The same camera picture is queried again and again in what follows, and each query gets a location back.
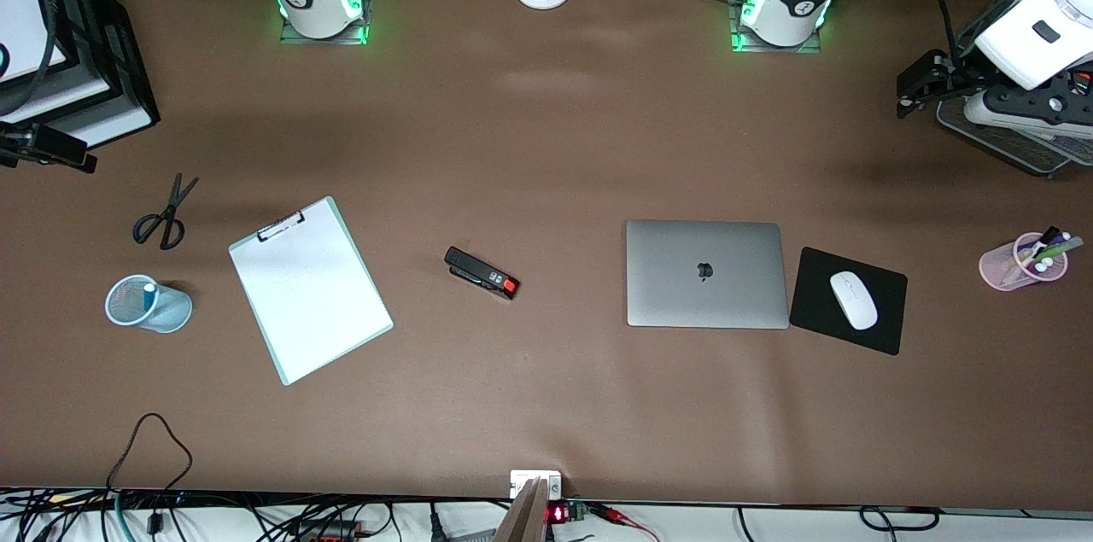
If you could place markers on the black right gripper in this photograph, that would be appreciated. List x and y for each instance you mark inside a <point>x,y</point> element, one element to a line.
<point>34,143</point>

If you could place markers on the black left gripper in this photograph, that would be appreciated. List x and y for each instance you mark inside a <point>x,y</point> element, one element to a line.
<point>958,74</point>

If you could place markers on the blue marker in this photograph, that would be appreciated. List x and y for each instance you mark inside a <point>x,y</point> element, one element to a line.
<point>149,294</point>

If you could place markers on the silver laptop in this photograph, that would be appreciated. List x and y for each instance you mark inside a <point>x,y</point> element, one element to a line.
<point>683,286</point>

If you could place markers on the black capped marker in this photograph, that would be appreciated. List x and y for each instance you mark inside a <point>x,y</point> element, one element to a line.
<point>1046,239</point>

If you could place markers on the green marker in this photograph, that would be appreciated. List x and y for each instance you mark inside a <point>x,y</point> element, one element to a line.
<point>1063,248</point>

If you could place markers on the black stacked document tray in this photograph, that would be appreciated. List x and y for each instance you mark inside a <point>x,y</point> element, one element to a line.
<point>128,72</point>

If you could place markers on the black scissors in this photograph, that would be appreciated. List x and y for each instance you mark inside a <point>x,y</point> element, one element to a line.
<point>169,213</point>

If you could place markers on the black mesh desk organizer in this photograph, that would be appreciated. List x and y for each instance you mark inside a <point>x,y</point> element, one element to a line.
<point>1025,156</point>

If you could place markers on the white paper stack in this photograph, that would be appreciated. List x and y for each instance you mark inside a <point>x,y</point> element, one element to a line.
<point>21,21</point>

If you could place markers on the blue mesh pen cup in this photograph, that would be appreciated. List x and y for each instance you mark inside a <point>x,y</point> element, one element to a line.
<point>171,311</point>

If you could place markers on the pink mesh pen cup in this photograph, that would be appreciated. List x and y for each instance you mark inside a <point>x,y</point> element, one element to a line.
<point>999,269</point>

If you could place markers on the white computer mouse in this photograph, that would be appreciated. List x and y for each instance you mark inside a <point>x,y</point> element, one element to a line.
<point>854,300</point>

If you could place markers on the black mouse pad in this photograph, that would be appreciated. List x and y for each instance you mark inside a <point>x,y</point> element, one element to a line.
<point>811,311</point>

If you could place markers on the light green clipboard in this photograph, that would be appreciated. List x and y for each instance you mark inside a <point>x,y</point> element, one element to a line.
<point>271,354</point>

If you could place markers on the white clipped paper sheet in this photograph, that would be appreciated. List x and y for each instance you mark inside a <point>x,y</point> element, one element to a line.
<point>324,311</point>

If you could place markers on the black stapler with red tip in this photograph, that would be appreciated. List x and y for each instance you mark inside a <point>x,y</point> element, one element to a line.
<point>478,271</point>

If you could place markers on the small white box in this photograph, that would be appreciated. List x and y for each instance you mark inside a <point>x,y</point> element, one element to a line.
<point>525,478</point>

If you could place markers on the red display module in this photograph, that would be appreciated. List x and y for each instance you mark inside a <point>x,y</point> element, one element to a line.
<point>558,513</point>

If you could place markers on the wooden stand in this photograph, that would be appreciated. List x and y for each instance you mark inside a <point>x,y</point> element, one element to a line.
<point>525,518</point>

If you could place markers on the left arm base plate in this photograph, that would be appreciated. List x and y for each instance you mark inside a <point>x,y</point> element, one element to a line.
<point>811,47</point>

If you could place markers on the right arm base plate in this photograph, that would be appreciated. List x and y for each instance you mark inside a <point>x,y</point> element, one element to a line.
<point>295,37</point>

